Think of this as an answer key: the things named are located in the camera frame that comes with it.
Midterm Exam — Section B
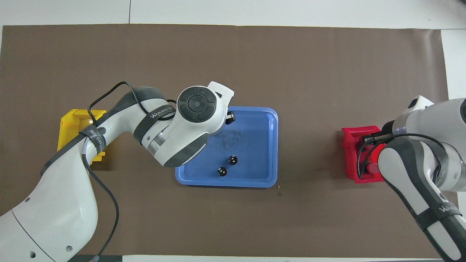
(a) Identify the blue plastic tray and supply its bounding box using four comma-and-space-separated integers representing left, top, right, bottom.
175, 106, 279, 188

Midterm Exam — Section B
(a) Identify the red plastic bin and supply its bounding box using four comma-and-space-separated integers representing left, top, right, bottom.
341, 126, 386, 184

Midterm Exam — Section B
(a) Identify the brown paper mat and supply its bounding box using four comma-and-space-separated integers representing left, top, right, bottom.
0, 24, 449, 257

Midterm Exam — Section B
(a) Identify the yellow plastic bin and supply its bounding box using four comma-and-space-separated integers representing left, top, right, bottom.
57, 109, 107, 165

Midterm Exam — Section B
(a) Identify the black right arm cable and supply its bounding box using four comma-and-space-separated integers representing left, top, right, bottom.
358, 133, 450, 182

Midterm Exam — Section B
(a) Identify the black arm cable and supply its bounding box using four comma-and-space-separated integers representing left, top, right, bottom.
358, 133, 450, 182
82, 82, 177, 262

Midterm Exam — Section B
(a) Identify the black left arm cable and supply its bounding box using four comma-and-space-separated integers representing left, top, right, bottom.
82, 82, 177, 262

